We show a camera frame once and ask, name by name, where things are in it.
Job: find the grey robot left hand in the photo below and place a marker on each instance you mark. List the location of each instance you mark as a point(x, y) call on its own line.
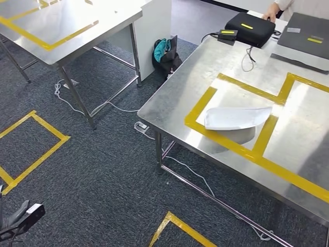
point(15, 215)

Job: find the white plastic car panel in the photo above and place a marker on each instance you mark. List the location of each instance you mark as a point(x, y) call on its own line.
point(236, 117)

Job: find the steel workbench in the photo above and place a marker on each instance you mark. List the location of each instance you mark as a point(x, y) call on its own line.
point(72, 30)
point(179, 99)

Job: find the grey power strip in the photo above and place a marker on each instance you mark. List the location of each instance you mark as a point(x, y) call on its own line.
point(141, 126)

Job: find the yellow tape square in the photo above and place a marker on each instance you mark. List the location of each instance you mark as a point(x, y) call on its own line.
point(185, 226)

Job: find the black teal backpack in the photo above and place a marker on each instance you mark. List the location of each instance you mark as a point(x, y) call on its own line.
point(167, 58)

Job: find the white cabinet panel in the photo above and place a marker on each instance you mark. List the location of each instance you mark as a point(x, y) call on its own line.
point(154, 34)

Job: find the black power adapter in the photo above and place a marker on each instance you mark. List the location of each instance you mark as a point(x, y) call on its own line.
point(227, 35)

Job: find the black zip case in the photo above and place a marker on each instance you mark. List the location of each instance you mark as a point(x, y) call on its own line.
point(249, 29)

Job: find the grey laptop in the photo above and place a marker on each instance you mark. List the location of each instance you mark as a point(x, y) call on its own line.
point(303, 34)

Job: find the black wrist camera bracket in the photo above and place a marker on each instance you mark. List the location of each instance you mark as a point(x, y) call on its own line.
point(13, 231)

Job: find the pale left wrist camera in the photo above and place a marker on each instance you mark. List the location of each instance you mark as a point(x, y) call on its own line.
point(35, 214)

